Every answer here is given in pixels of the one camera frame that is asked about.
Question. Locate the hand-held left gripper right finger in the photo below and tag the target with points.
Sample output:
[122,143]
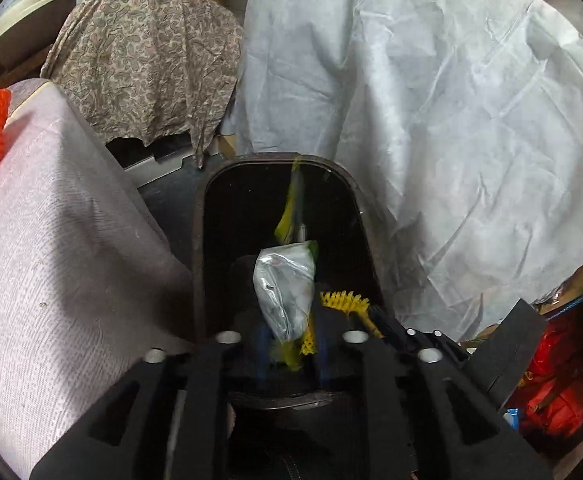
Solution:
[324,355]

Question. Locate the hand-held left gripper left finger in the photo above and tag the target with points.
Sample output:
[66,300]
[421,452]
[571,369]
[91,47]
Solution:
[259,355]

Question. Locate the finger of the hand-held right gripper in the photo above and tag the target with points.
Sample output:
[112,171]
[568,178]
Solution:
[396,332]

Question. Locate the yellow foam fruit net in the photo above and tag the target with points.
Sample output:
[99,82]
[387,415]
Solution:
[341,301]

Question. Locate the clear plastic packet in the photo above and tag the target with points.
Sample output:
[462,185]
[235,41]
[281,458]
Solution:
[284,285]

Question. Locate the dark brown trash bin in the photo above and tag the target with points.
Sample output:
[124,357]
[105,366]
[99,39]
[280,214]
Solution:
[231,210]

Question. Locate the red plastic bags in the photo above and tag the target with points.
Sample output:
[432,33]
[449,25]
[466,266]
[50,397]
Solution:
[561,380]

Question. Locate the white cover cloth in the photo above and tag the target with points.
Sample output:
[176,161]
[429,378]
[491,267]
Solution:
[421,135]

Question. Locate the pink tablecloth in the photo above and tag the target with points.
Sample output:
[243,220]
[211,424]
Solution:
[71,270]

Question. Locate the paisley patterned cloth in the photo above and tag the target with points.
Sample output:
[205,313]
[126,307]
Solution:
[146,60]

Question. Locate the cream and brown pot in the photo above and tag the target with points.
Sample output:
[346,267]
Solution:
[31,15]

